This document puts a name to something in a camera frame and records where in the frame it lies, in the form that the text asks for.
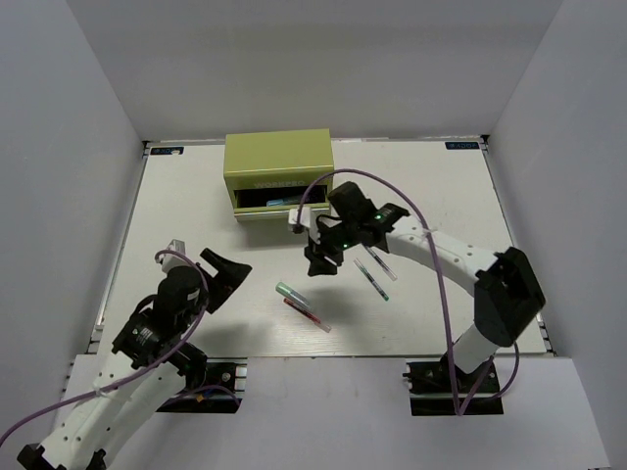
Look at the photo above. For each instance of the blue highlighter marker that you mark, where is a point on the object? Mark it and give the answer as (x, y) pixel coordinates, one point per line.
(286, 201)

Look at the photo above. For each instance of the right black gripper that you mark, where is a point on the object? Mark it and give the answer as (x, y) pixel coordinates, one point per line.
(319, 264)

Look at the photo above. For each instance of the green metal drawer box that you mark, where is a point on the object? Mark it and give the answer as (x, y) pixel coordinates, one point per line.
(262, 166)

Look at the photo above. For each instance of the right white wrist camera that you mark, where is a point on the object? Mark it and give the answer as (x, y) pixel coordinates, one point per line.
(302, 220)

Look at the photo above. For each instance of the blue corner label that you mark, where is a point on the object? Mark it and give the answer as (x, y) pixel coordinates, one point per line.
(166, 151)
(462, 145)

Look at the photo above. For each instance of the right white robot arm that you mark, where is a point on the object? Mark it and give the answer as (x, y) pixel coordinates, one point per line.
(506, 293)

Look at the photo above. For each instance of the left blue corner label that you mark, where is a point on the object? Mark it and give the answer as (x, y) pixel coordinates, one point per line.
(166, 151)

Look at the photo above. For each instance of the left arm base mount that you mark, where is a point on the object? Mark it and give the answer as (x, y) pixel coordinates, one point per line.
(221, 392)

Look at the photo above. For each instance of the red gel pen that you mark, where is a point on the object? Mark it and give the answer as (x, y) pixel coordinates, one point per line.
(308, 315)

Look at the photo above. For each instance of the right blue corner label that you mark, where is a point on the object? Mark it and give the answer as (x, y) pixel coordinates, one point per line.
(462, 145)

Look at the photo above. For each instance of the green gel pen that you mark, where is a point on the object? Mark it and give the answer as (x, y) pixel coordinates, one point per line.
(371, 280)

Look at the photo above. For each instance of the purple gel pen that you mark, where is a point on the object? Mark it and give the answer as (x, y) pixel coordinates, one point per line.
(384, 266)

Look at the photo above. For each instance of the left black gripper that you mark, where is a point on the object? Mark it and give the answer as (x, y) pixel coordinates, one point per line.
(230, 275)

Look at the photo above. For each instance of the green highlighter marker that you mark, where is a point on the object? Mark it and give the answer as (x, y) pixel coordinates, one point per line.
(290, 294)

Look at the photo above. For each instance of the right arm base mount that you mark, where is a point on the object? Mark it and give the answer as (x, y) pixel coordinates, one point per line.
(431, 393)

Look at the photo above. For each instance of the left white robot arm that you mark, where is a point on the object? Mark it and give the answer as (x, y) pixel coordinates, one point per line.
(150, 361)

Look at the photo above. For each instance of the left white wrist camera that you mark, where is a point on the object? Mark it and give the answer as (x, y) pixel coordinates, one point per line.
(171, 258)

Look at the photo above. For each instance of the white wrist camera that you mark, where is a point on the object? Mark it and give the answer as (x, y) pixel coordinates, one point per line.
(302, 220)
(171, 258)

